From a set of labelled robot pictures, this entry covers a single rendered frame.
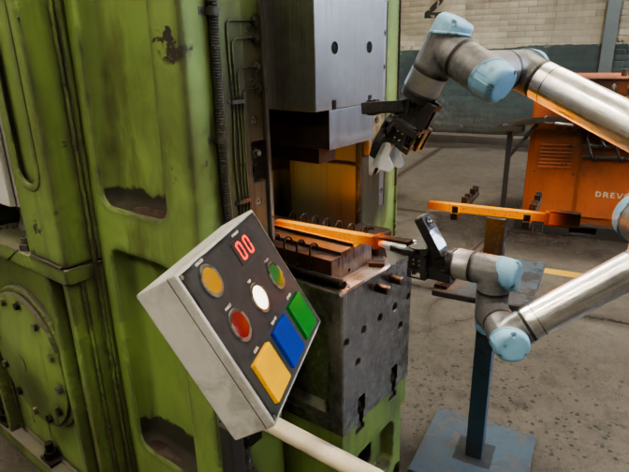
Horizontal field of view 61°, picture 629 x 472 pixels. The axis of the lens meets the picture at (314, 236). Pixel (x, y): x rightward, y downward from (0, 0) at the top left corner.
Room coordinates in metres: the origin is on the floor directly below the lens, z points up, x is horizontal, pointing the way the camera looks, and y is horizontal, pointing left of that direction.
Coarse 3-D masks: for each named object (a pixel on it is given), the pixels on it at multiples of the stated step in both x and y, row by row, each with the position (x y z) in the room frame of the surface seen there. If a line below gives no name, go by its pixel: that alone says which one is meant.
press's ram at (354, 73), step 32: (288, 0) 1.29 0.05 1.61; (320, 0) 1.26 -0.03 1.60; (352, 0) 1.36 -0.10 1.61; (384, 0) 1.48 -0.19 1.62; (288, 32) 1.29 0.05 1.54; (320, 32) 1.26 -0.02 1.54; (352, 32) 1.36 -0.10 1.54; (384, 32) 1.48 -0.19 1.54; (288, 64) 1.29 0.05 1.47; (320, 64) 1.26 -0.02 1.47; (352, 64) 1.36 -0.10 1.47; (288, 96) 1.30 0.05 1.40; (320, 96) 1.26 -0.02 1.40; (352, 96) 1.36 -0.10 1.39
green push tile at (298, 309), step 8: (296, 296) 0.95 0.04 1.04; (288, 304) 0.92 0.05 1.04; (296, 304) 0.93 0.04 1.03; (304, 304) 0.96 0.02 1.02; (288, 312) 0.91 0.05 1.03; (296, 312) 0.92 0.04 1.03; (304, 312) 0.94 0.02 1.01; (296, 320) 0.90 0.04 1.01; (304, 320) 0.92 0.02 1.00; (312, 320) 0.95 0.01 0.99; (304, 328) 0.91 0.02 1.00; (312, 328) 0.93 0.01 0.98; (304, 336) 0.90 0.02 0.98
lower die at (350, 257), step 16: (288, 240) 1.43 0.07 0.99; (304, 240) 1.42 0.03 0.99; (320, 240) 1.42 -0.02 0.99; (336, 240) 1.39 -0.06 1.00; (288, 256) 1.37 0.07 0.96; (304, 256) 1.34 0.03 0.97; (320, 256) 1.32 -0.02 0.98; (336, 256) 1.32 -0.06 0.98; (352, 256) 1.36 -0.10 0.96; (368, 256) 1.43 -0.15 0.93; (320, 272) 1.31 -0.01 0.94; (336, 272) 1.30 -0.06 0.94
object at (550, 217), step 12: (432, 204) 1.62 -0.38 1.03; (444, 204) 1.60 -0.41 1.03; (456, 204) 1.59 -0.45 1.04; (468, 204) 1.59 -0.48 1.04; (504, 216) 1.52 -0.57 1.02; (516, 216) 1.50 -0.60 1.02; (540, 216) 1.47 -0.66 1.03; (552, 216) 1.46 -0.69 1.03; (564, 216) 1.45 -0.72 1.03; (576, 216) 1.44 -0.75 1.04; (576, 228) 1.43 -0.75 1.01
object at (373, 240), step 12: (300, 228) 1.49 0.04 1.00; (312, 228) 1.46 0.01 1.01; (324, 228) 1.45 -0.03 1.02; (336, 228) 1.44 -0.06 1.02; (348, 240) 1.38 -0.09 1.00; (360, 240) 1.36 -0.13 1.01; (372, 240) 1.32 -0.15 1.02; (384, 240) 1.31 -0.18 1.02; (396, 240) 1.29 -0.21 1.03; (408, 240) 1.29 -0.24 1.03
